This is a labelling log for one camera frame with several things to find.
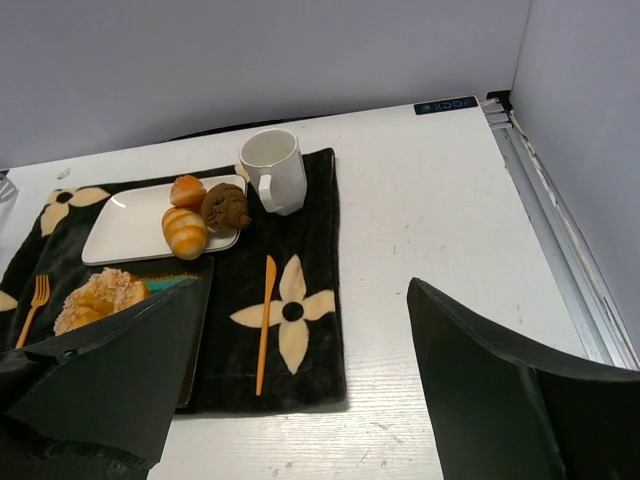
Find large sugared ring bread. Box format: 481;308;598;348
53;268;151;336

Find aluminium table frame rail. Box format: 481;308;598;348
480;91;639;370

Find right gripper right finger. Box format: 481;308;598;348
407;279;639;479

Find teal square plate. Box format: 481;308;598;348
91;255;214;410

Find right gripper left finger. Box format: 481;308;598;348
1;280;201;479

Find white mug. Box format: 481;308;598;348
239;128;308;216

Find white rectangular bread plate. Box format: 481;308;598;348
81;173;250;266

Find orange plastic knife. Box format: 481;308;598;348
255;255;277;397

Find orange plastic fork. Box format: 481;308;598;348
15;275;51;349

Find croissant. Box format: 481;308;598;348
162;207;208;260

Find black floral placemat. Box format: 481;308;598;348
1;148;346;415

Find small round bun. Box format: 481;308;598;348
169;175;207;208

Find XDOF table label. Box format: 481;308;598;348
413;95;479;116

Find brown chocolate muffin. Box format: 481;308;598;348
200;183;251;232

